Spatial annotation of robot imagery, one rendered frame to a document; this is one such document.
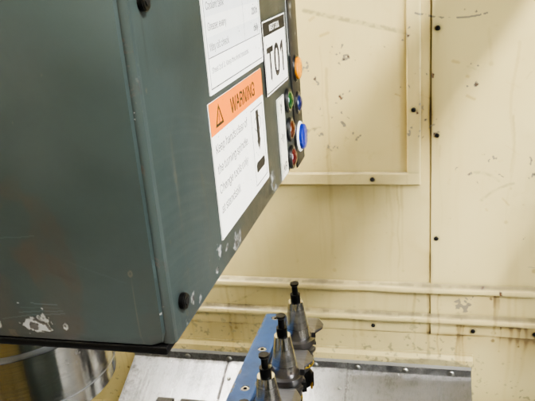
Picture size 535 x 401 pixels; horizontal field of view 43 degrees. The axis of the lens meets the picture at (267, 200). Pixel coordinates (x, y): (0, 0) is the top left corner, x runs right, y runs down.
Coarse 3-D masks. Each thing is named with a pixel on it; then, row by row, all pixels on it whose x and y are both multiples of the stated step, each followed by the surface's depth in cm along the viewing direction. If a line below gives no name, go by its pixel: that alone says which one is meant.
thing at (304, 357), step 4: (272, 352) 116; (296, 352) 115; (300, 352) 115; (304, 352) 115; (308, 352) 115; (296, 356) 114; (300, 356) 114; (304, 356) 114; (308, 356) 114; (312, 356) 114; (300, 360) 113; (304, 360) 113; (308, 360) 113; (312, 360) 113; (304, 364) 112; (308, 364) 112
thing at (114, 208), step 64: (0, 0) 36; (64, 0) 36; (128, 0) 36; (192, 0) 45; (0, 64) 38; (64, 64) 37; (128, 64) 37; (192, 64) 45; (0, 128) 39; (64, 128) 38; (128, 128) 38; (192, 128) 45; (0, 192) 41; (64, 192) 40; (128, 192) 39; (192, 192) 45; (0, 256) 43; (64, 256) 41; (128, 256) 40; (192, 256) 45; (0, 320) 44; (64, 320) 43; (128, 320) 42
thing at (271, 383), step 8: (272, 376) 96; (256, 384) 96; (264, 384) 95; (272, 384) 96; (256, 392) 97; (264, 392) 96; (272, 392) 96; (256, 400) 97; (264, 400) 96; (272, 400) 96; (280, 400) 97
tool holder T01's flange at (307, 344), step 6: (312, 330) 120; (312, 336) 119; (294, 342) 116; (300, 342) 116; (306, 342) 116; (312, 342) 117; (294, 348) 116; (300, 348) 116; (306, 348) 117; (312, 348) 117
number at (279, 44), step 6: (276, 36) 68; (282, 36) 70; (276, 42) 68; (282, 42) 70; (276, 48) 68; (282, 48) 70; (276, 54) 68; (282, 54) 70; (276, 60) 68; (282, 60) 70; (276, 66) 68; (282, 66) 70; (276, 72) 68; (282, 72) 70; (276, 78) 68
